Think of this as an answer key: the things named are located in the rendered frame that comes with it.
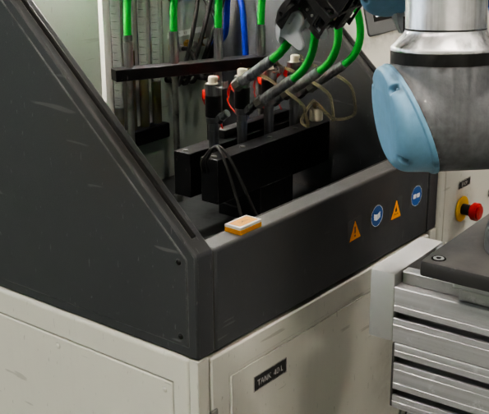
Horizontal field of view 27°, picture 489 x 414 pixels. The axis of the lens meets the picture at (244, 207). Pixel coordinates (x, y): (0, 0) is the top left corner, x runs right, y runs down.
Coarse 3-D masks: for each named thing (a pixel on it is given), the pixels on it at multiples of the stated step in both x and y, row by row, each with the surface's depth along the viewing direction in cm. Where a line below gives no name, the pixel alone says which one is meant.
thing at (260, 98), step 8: (176, 0) 187; (176, 8) 188; (176, 16) 189; (176, 24) 189; (168, 32) 190; (176, 32) 189; (176, 40) 190; (312, 40) 170; (176, 48) 190; (312, 48) 171; (176, 56) 191; (312, 56) 171; (304, 64) 173; (296, 72) 174; (304, 72) 174; (288, 80) 175; (296, 80) 175; (272, 88) 178; (280, 88) 177; (288, 88) 177; (256, 96) 182; (264, 96) 179; (272, 96) 179; (256, 104) 181; (264, 104) 181
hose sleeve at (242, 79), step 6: (264, 60) 167; (258, 66) 168; (264, 66) 168; (270, 66) 167; (246, 72) 171; (252, 72) 169; (258, 72) 169; (240, 78) 171; (246, 78) 170; (252, 78) 170; (240, 84) 172; (246, 84) 172
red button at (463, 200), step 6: (462, 198) 203; (462, 204) 204; (474, 204) 202; (480, 204) 202; (456, 210) 202; (462, 210) 203; (468, 210) 202; (474, 210) 201; (480, 210) 202; (456, 216) 203; (462, 216) 205; (468, 216) 203; (474, 216) 201; (480, 216) 203
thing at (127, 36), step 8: (128, 0) 183; (128, 8) 184; (128, 16) 185; (128, 24) 185; (128, 32) 186; (128, 40) 186; (280, 48) 165; (288, 48) 165; (272, 56) 166; (280, 56) 166
